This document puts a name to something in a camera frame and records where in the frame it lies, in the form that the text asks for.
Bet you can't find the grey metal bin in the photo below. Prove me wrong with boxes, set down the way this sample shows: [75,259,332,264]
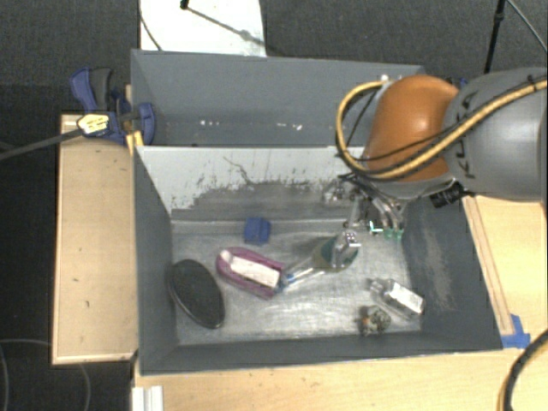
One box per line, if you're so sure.
[129,49,504,377]

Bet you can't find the pale wood board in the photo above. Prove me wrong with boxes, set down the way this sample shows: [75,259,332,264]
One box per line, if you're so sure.
[51,113,140,366]

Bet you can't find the dark green round disc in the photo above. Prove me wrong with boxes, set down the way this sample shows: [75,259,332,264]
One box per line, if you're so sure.
[312,235,360,274]

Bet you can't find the clear tube with blue tip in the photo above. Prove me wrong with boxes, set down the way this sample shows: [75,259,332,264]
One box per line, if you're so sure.
[280,262,327,289]

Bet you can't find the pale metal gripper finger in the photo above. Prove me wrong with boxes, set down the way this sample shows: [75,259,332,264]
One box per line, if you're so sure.
[331,229,362,271]

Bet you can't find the black cylinder on white bracket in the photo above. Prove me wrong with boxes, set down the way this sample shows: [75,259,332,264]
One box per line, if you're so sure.
[429,182,468,210]

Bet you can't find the blue sponge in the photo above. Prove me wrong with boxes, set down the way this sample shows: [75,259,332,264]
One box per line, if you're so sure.
[243,217,272,247]

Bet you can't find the black oval disc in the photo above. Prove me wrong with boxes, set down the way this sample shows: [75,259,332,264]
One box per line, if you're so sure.
[166,258,227,331]

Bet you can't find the grey-brown lump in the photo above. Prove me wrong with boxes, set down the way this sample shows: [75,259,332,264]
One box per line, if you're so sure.
[358,305,393,338]

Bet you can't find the purple and white stapler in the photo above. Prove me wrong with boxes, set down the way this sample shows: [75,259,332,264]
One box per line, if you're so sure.
[214,247,286,301]

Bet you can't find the clear glass bottle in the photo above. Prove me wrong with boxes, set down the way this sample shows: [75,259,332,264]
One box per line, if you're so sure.
[368,277,426,319]

